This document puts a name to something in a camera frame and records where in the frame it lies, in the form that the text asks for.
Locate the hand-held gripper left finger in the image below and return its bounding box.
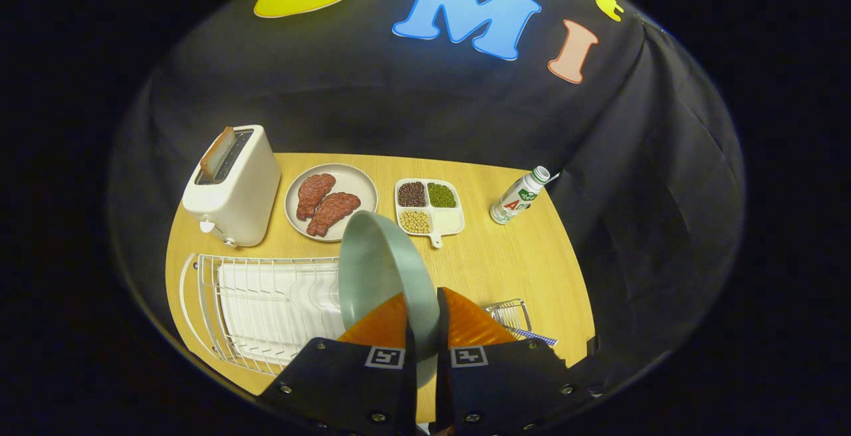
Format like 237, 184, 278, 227
256, 292, 418, 436

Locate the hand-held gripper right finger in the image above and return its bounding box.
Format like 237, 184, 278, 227
434, 287, 606, 436

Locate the metal wire basket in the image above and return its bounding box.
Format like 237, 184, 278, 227
485, 298, 533, 338

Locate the pale green plate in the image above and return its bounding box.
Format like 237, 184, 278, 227
338, 211, 441, 390

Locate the white wire dish rack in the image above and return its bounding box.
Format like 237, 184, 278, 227
178, 253, 346, 377

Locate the white divided dish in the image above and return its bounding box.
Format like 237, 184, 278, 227
394, 178, 465, 249

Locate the beige round plate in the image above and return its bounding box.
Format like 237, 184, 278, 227
285, 163, 379, 243

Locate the white drain tray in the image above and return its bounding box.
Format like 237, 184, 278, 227
218, 262, 346, 367

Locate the pile of yellow soybeans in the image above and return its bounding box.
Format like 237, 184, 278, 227
400, 210, 431, 234

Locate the pile of green beans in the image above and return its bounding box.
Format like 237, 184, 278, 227
427, 183, 457, 209

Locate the red meat slice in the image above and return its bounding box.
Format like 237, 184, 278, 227
296, 173, 336, 221
306, 192, 362, 237

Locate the pile of dark red beans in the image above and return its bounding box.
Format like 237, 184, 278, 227
398, 181, 427, 208

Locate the white drink bottle green label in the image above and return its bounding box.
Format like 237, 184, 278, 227
489, 165, 551, 225

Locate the white toaster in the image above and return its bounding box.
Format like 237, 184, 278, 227
182, 124, 282, 248

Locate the toast slice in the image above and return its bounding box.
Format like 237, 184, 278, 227
199, 126, 237, 181

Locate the black backdrop cloth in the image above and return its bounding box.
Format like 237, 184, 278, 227
106, 0, 749, 410

